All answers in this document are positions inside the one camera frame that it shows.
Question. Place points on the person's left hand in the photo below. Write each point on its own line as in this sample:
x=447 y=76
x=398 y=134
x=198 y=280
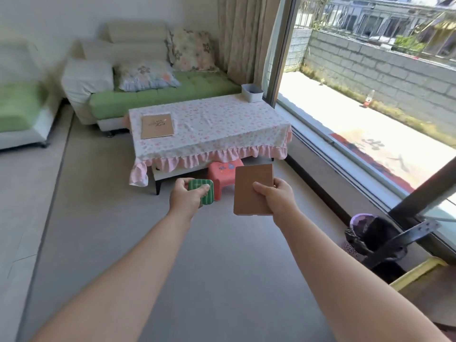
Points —
x=185 y=199

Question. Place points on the person's right hand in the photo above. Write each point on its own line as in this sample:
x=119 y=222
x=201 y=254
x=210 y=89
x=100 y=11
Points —
x=281 y=201

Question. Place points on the green striped tin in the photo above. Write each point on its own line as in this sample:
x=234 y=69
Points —
x=206 y=195

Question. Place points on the small brown notebook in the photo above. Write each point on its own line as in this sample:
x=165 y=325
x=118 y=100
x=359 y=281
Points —
x=249 y=185

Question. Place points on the person's left forearm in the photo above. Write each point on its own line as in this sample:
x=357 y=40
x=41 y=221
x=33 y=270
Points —
x=124 y=281

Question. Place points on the person's right forearm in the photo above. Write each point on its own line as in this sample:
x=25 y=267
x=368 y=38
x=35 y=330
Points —
x=338 y=281

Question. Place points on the white black-legged coffee table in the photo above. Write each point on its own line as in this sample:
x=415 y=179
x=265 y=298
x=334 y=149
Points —
x=167 y=172

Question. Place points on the pink plastic stool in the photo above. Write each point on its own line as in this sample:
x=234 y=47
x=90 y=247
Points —
x=222 y=174

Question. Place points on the floral pink-frilled tablecloth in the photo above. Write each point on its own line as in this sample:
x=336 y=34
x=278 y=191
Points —
x=213 y=128

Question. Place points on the brown spiral sketchbook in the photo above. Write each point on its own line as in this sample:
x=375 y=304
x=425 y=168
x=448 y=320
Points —
x=157 y=126

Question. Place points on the green cushioned white sofa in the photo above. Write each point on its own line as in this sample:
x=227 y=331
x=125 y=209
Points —
x=160 y=96

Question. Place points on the small white storage bin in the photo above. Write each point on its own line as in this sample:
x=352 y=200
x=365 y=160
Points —
x=252 y=94

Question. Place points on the red calligraphy paper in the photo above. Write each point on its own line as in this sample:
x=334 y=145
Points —
x=392 y=163

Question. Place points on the frilled pastel flower cushion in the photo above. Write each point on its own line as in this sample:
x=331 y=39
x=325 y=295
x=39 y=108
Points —
x=146 y=76

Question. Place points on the black curved floor stand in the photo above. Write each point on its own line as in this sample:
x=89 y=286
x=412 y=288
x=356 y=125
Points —
x=409 y=235

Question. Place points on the red-labelled balcony bottle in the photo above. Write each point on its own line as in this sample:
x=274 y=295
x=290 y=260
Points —
x=368 y=99

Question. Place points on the brown flower print cushion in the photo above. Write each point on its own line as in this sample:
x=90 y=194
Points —
x=192 y=49

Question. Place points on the sliding glass door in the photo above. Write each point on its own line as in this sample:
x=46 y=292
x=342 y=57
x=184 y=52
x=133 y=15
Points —
x=281 y=49

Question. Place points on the beige patterned curtain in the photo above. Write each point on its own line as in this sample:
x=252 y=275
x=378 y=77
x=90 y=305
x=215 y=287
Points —
x=246 y=39

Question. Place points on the green seated side sofa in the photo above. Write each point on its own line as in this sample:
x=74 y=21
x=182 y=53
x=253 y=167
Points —
x=18 y=106

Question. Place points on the metal balcony railing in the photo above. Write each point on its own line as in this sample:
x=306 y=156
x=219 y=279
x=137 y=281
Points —
x=374 y=10

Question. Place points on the grey brick balcony wall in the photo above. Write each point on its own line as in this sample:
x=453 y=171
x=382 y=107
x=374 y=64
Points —
x=374 y=74

